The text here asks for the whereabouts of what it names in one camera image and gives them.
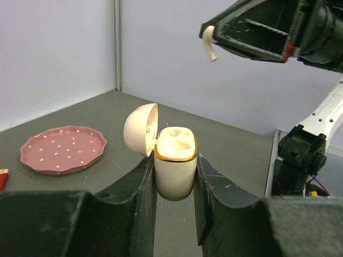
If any pinkish earbud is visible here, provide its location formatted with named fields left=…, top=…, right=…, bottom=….
left=202, top=25, right=217, bottom=62

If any pink dotted plate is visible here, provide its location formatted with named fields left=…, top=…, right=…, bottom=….
left=20, top=125, right=107, bottom=176

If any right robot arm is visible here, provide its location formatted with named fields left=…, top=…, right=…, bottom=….
left=199, top=0, right=342, bottom=196

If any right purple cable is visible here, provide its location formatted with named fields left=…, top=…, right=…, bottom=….
left=313, top=176, right=335, bottom=198

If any patchwork placemat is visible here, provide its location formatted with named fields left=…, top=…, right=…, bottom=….
left=0, top=169, right=9, bottom=191

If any beige earbuds charging case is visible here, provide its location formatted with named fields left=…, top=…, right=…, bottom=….
left=123, top=103, right=198, bottom=201

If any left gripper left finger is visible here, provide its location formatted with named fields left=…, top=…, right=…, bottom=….
left=1, top=157, right=157, bottom=256

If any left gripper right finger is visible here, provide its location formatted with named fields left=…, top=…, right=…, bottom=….
left=193, top=154, right=342, bottom=256

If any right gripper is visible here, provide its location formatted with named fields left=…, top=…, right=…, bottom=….
left=199, top=1, right=342, bottom=72

